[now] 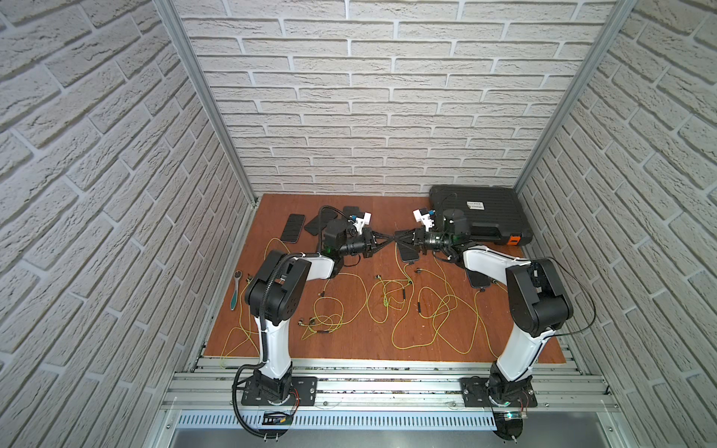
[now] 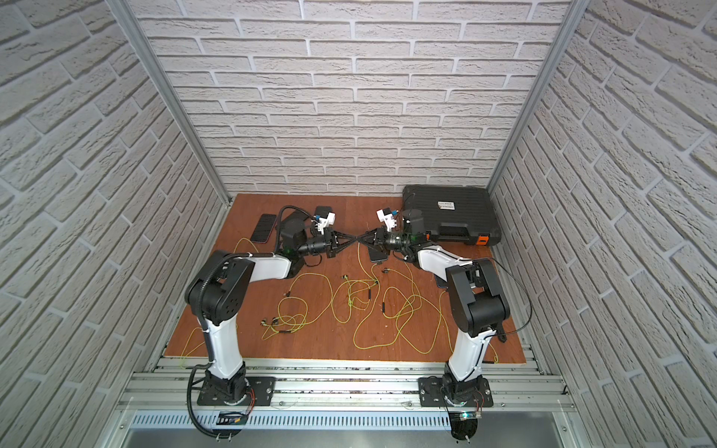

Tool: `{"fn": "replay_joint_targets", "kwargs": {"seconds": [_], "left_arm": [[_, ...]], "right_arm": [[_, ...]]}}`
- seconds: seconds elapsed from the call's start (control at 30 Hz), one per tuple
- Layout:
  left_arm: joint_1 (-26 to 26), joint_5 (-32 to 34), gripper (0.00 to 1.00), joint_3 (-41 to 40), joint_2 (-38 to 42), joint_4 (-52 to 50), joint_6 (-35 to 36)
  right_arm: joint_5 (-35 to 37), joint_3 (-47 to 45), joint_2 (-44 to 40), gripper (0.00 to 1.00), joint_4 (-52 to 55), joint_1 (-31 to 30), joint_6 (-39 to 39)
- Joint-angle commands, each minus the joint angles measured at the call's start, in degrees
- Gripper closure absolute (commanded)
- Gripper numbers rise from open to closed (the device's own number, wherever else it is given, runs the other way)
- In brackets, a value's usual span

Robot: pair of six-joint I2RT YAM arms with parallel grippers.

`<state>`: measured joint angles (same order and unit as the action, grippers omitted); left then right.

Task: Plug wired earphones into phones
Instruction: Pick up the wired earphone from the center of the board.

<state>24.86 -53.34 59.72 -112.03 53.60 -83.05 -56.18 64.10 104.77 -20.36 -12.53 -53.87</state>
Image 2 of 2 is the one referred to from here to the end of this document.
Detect dark phone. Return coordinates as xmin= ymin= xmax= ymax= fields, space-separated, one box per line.
xmin=368 ymin=248 xmax=389 ymax=264

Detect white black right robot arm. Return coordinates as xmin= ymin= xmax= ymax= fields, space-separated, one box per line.
xmin=358 ymin=227 xmax=511 ymax=407

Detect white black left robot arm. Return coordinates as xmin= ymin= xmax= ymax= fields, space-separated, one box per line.
xmin=185 ymin=213 xmax=357 ymax=406

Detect black plastic tool case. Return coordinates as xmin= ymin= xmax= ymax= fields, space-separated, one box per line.
xmin=401 ymin=185 xmax=502 ymax=246

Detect black phone far left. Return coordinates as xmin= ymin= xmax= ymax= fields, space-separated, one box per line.
xmin=250 ymin=214 xmax=277 ymax=244

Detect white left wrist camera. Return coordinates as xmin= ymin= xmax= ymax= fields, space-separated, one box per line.
xmin=314 ymin=212 xmax=335 ymax=234

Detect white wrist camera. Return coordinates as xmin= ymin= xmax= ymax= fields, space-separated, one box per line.
xmin=376 ymin=207 xmax=398 ymax=231
xmin=314 ymin=212 xmax=335 ymax=234

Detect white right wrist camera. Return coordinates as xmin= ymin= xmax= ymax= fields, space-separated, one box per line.
xmin=376 ymin=207 xmax=398 ymax=231

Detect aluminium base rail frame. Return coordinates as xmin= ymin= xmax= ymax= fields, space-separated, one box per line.
xmin=99 ymin=355 xmax=588 ymax=447

